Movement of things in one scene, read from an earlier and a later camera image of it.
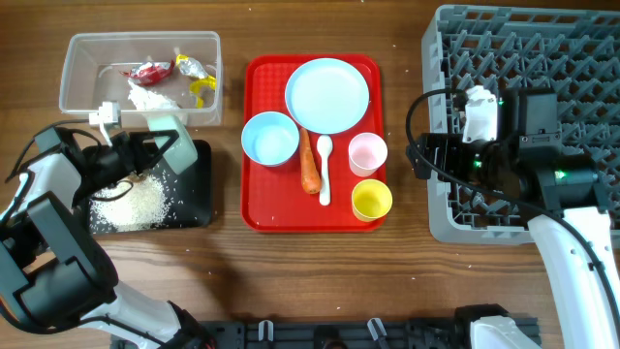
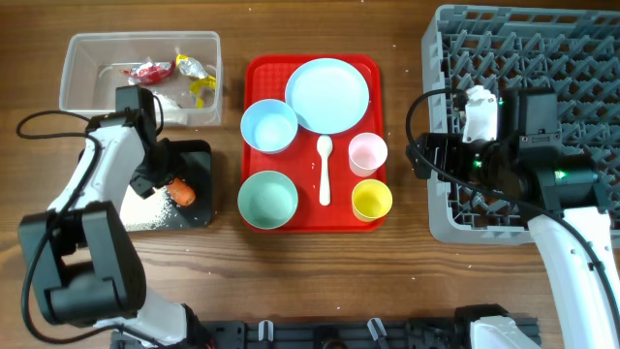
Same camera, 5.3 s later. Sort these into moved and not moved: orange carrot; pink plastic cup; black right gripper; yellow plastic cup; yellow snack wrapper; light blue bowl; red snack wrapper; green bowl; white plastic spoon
Moved: orange carrot; light blue bowl; green bowl
Not moved: red snack wrapper; pink plastic cup; white plastic spoon; yellow snack wrapper; black right gripper; yellow plastic cup
